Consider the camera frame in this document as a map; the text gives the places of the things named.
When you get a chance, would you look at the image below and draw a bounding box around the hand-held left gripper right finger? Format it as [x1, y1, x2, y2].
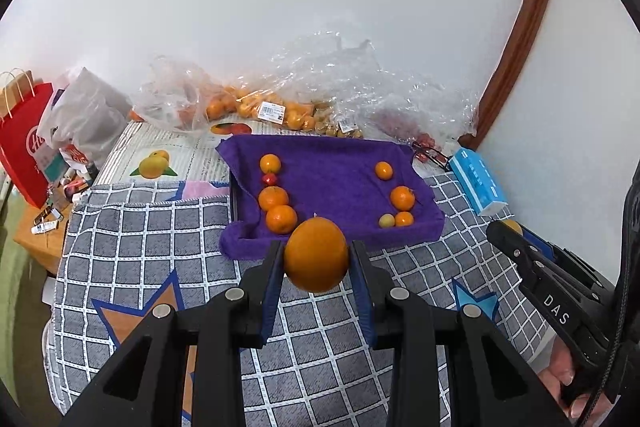
[348, 239, 574, 427]

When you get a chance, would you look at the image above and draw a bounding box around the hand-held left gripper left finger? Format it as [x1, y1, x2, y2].
[60, 241, 287, 427]

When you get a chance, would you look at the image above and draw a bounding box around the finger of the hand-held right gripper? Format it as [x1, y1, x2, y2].
[520, 228, 615, 297]
[486, 221, 557, 289]

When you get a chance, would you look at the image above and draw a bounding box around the orange persimmon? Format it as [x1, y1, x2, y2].
[390, 185, 417, 212]

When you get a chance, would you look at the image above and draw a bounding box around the person's right hand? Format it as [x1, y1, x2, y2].
[539, 338, 614, 419]

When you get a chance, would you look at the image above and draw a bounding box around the blue tissue pack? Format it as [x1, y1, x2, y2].
[446, 148, 510, 217]

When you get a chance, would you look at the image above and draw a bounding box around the purple towel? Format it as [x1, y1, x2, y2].
[216, 134, 446, 260]

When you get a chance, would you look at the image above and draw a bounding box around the grey checkered star blanket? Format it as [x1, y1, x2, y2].
[50, 172, 566, 427]

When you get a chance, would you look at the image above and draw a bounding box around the fruit printed sheet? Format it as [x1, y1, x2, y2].
[95, 119, 261, 188]

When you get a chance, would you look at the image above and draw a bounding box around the clear bag of cherry tomatoes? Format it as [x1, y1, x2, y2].
[367, 104, 461, 165]

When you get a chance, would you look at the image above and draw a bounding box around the clear bag of yellow fruit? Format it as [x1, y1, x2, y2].
[312, 99, 366, 140]

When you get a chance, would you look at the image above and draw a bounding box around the clear labelled bag of oranges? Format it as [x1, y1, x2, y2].
[232, 87, 318, 132]

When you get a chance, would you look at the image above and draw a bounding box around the cloudy plastic bag of oranges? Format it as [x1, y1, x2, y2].
[131, 55, 241, 135]

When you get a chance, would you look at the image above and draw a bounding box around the crumpled clear plastic wrap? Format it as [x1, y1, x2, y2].
[250, 27, 481, 142]

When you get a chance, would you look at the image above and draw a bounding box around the wooden side table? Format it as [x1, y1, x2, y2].
[12, 199, 68, 278]

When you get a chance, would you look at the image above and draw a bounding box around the white plastic bag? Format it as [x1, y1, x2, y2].
[37, 67, 132, 172]

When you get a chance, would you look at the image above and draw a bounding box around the red paper bag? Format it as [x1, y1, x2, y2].
[0, 68, 55, 208]

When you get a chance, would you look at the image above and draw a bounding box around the black cable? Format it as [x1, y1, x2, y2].
[582, 177, 638, 423]

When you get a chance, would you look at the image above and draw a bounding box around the black cord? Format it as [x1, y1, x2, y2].
[410, 142, 453, 170]

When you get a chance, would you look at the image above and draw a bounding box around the brown wooden door frame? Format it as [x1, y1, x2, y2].
[457, 0, 562, 150]

